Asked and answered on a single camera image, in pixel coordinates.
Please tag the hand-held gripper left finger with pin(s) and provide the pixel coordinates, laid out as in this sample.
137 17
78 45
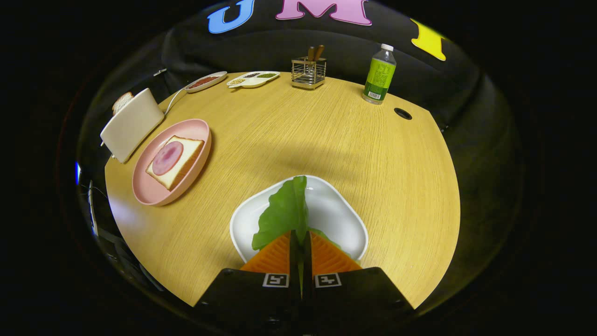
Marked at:
252 298

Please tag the black backdrop cloth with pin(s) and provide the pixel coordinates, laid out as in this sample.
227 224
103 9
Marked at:
289 42

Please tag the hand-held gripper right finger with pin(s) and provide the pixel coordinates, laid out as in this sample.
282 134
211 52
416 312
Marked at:
354 298

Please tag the bread slice with ham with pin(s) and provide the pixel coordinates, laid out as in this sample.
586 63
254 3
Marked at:
184 161

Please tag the red-brown meat piece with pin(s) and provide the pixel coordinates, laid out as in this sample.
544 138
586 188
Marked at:
203 82

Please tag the round white plate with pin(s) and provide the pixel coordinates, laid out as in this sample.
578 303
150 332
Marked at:
219 77

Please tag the green label plastic bottle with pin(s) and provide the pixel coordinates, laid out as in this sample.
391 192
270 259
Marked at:
379 74

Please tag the white divided bean dish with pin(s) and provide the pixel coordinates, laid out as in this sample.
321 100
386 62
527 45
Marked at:
252 83

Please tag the plain bread slice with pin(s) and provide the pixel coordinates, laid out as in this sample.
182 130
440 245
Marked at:
122 101

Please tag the white toaster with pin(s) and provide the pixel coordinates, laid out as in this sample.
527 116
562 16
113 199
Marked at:
133 123

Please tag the pink ham slice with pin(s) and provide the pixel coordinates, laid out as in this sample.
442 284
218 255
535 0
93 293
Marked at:
167 157

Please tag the green lettuce leaf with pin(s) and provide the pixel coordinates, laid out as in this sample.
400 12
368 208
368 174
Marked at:
284 210

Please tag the pink round plate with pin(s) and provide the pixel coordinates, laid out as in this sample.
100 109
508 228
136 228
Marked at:
149 191

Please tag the white square plate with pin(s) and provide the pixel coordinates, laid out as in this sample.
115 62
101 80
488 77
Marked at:
336 210

